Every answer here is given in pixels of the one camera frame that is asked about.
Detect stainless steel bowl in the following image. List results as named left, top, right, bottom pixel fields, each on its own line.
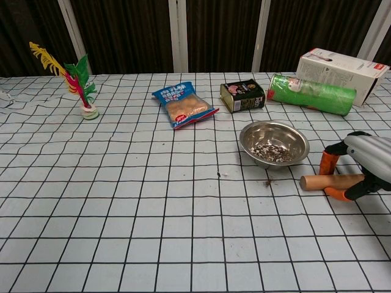
left=239, top=120, right=310, bottom=169

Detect blue snack bag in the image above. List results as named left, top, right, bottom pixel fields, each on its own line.
left=152, top=81, right=220, bottom=131

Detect white carton box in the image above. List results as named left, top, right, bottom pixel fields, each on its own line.
left=295, top=48, right=391, bottom=107

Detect white black-checked tablecloth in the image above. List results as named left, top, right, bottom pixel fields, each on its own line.
left=0, top=71, right=391, bottom=293

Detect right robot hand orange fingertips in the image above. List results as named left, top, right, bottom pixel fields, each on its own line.
left=319, top=131, right=391, bottom=202

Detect wooden stick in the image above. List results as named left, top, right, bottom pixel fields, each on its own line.
left=299, top=173, right=367, bottom=192

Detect colourful feather shuttlecock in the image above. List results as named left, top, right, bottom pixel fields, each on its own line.
left=29, top=42, right=100, bottom=121

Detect dark rectangular tin can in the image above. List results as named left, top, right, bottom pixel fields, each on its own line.
left=219, top=78, right=266, bottom=114

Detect white partition post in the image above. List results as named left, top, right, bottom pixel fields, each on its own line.
left=168, top=0, right=189, bottom=74
left=57, top=0, right=89, bottom=76
left=252, top=0, right=272, bottom=73
left=356, top=0, right=391, bottom=62

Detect green chips tube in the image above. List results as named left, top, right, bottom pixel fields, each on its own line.
left=266, top=73, right=357, bottom=117

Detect crushed nut pieces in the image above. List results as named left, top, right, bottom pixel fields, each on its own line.
left=250, top=143, right=294, bottom=162

